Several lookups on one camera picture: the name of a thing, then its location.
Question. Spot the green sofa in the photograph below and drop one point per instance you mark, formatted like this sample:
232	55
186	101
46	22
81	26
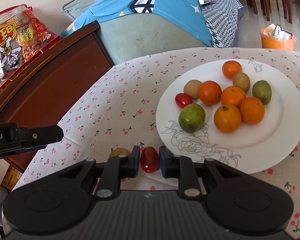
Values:
136	35

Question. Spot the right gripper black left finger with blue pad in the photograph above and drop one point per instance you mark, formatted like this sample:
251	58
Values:
111	173

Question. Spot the orange waste bin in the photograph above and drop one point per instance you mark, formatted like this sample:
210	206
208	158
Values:
274	37

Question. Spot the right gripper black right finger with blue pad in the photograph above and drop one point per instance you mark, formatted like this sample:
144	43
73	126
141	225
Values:
181	168

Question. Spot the brown kiwi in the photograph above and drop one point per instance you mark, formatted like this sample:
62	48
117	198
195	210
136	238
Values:
242	81
192	88

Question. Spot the red snack gift bag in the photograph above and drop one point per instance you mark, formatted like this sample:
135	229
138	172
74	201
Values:
23	37

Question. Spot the cherry print tablecloth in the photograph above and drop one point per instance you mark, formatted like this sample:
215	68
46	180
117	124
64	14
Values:
119	111

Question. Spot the white plate with flower drawing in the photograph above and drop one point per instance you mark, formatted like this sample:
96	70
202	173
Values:
251	148

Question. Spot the small orange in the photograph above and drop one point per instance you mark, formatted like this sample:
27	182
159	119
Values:
232	95
210	93
252	110

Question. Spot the brown kiwi front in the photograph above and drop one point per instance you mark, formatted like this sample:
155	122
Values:
242	81

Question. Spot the brown kiwi back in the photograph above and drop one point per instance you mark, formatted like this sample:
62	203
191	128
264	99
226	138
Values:
192	88

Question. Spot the shiny golden kiwi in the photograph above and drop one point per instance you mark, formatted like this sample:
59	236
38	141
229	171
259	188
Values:
120	151

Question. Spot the green round fruit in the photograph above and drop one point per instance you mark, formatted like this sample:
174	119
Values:
192	118

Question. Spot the large orange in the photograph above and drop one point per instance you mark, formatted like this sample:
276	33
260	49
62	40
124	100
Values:
230	68
227	118

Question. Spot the dark wooden side cabinet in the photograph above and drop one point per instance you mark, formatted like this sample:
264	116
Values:
40	93

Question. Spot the grey green cushion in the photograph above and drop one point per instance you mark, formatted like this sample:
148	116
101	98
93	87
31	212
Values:
75	8

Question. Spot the houndstooth sofa cover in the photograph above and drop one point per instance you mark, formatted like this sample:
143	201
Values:
222	21

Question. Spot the blue blanket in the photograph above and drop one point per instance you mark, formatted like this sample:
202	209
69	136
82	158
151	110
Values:
186	14

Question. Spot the cardboard box on floor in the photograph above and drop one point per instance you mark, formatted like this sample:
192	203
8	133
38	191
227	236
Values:
9	175

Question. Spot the green fruit from plate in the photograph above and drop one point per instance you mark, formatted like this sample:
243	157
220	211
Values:
263	91

